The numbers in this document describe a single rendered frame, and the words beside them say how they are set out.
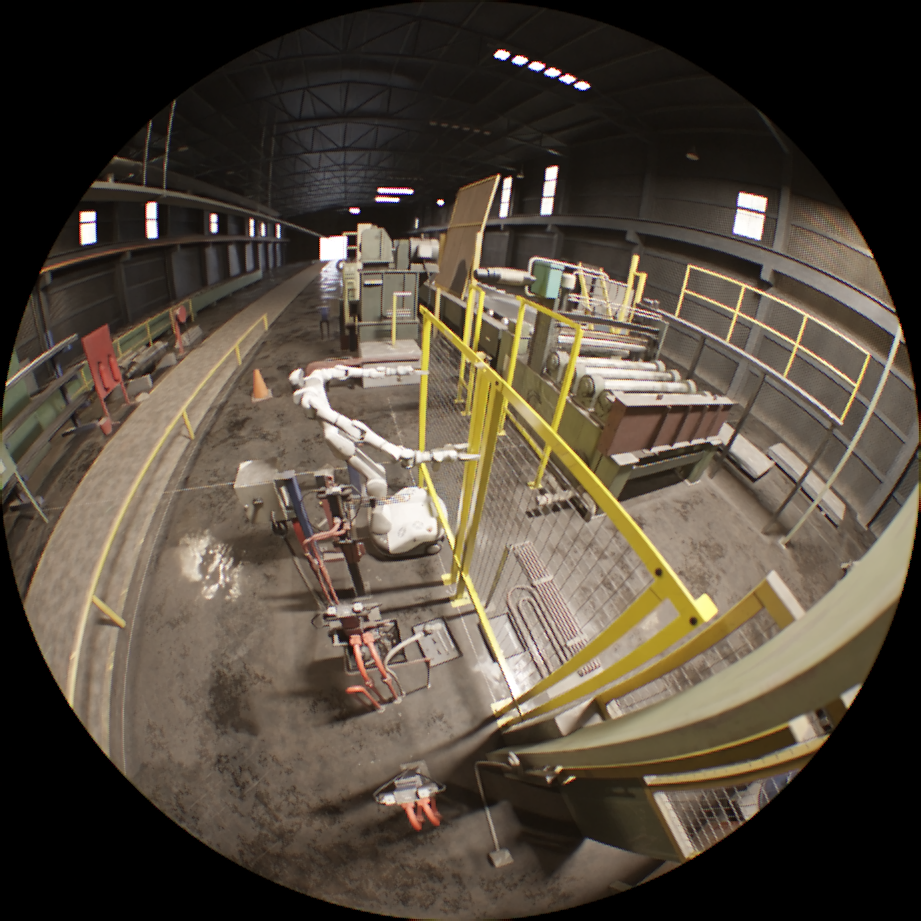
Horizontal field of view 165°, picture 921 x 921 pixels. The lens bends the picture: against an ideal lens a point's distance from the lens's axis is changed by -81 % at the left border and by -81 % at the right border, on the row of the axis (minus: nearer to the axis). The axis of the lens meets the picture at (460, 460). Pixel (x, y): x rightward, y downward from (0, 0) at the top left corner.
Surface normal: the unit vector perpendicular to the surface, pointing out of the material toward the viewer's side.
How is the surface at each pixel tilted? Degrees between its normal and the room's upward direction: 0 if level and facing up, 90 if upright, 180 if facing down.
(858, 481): 90
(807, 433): 90
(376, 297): 90
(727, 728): 90
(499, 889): 0
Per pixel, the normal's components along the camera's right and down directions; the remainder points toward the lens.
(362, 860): 0.10, -0.78
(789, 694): -0.94, 0.13
